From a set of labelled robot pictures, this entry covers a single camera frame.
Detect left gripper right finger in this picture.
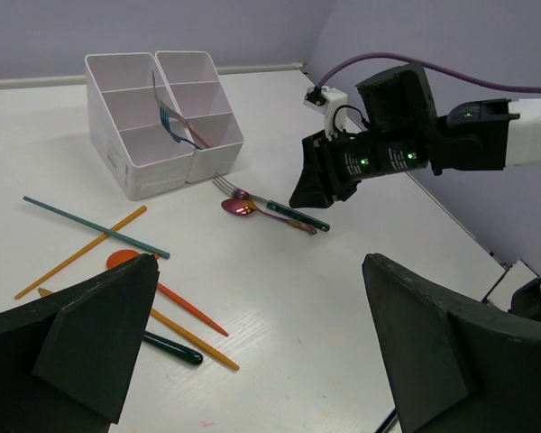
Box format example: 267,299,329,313
362,253,541,432

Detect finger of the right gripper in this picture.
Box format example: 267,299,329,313
289,164,358,208
300,131,334,189

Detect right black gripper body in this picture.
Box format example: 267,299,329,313
326,63,436,183

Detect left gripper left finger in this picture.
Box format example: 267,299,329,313
0,253,159,432

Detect pink handled silver fork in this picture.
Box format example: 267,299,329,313
151,72,210,150

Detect blue metal fork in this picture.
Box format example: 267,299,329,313
159,105,202,150

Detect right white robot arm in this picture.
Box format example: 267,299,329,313
289,63,541,208

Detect orange chopstick lower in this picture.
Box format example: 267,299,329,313
151,309,240,371

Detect orange chopstick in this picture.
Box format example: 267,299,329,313
14,206,147,299
151,309,240,371

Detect orange plastic spoon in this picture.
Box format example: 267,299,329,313
106,249,229,336

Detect teal chopstick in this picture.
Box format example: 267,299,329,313
23,196,170,259

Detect right white divided container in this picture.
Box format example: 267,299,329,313
155,51,243,183

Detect white divided container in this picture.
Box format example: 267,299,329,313
85,52,196,200
155,51,243,183

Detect orange chopstick upper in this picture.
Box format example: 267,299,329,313
14,206,147,299

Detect left white divided container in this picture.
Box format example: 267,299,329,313
85,52,196,200

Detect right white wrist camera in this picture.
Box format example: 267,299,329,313
303,86,348,138

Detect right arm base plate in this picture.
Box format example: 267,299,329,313
481,261,541,322

